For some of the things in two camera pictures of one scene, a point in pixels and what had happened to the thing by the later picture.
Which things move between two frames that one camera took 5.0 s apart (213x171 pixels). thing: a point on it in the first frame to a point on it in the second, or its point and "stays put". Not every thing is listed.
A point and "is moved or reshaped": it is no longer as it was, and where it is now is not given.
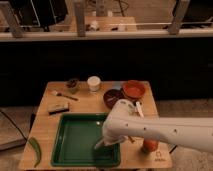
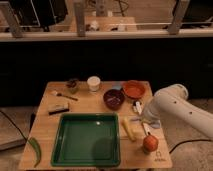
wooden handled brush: [59, 94] stays put
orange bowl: [134, 89] stays put
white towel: [98, 144] is moved or reshaped
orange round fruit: [150, 146] stays put
